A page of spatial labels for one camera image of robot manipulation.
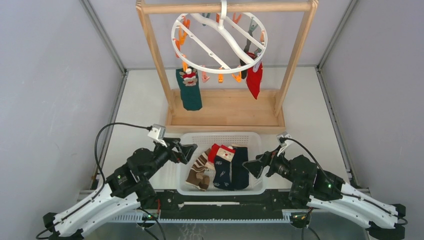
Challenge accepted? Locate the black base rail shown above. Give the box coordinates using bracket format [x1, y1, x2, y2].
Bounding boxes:
[143, 189, 310, 221]

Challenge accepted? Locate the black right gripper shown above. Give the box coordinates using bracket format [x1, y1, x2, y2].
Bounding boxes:
[242, 144, 306, 189]

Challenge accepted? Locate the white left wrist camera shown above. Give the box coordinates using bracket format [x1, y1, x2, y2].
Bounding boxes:
[147, 124, 168, 147]

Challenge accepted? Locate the black grey sock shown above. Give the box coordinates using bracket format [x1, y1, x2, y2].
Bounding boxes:
[239, 19, 258, 80]

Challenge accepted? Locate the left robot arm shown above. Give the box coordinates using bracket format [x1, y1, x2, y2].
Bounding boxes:
[43, 137, 198, 240]

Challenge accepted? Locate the brown striped sock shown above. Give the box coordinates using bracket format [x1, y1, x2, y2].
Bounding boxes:
[185, 148, 215, 192]

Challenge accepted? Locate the white round clip hanger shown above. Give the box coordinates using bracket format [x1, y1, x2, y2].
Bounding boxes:
[170, 0, 269, 75]

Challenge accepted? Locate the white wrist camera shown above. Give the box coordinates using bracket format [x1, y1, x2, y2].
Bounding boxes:
[276, 131, 293, 157]
[147, 124, 168, 147]

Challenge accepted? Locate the wooden hanger stand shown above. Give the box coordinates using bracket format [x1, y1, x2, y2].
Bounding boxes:
[135, 0, 319, 134]

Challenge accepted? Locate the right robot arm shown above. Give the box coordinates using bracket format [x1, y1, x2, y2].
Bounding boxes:
[242, 150, 406, 240]

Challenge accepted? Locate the dark green sock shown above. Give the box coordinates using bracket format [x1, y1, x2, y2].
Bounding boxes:
[175, 67, 203, 111]

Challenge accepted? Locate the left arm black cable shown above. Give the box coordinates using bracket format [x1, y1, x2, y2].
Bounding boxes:
[35, 122, 153, 240]

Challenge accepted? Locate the navy sock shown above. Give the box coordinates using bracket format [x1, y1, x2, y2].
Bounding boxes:
[231, 147, 250, 190]

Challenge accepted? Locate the dark printed sock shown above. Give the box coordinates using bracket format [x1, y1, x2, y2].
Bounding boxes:
[213, 145, 236, 191]

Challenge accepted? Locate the red sock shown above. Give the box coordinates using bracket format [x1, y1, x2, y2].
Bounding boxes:
[246, 60, 263, 100]
[205, 143, 221, 171]

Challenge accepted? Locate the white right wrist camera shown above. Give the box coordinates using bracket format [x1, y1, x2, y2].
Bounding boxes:
[276, 131, 293, 157]

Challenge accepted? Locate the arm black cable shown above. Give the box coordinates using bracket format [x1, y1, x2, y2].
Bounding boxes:
[279, 137, 409, 227]
[35, 122, 153, 240]

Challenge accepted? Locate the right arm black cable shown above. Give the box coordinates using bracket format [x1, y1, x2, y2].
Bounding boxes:
[279, 137, 409, 227]

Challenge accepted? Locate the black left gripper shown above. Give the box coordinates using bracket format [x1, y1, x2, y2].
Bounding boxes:
[143, 137, 197, 181]

